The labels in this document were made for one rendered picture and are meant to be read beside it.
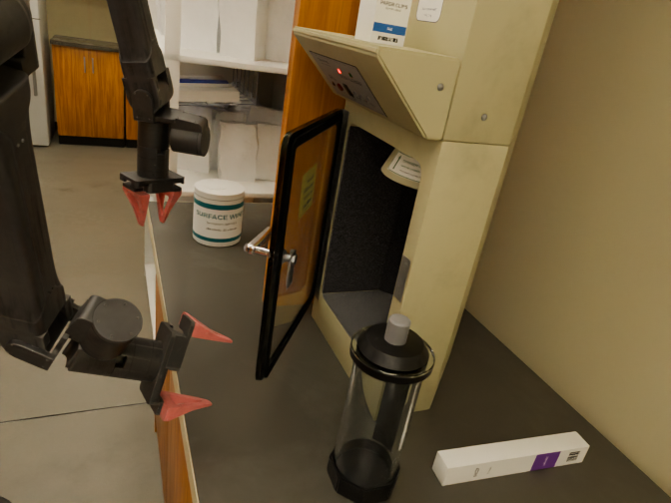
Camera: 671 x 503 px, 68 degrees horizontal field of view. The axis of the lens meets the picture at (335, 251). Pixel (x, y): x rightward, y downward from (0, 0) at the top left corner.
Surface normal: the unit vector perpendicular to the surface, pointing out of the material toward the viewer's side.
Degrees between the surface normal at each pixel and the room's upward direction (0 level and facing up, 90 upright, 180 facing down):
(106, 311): 36
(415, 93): 90
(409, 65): 90
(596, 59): 90
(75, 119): 90
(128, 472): 0
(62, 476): 0
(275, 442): 0
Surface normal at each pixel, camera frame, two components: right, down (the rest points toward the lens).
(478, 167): 0.36, 0.44
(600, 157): -0.92, 0.03
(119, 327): 0.60, -0.51
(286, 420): 0.15, -0.90
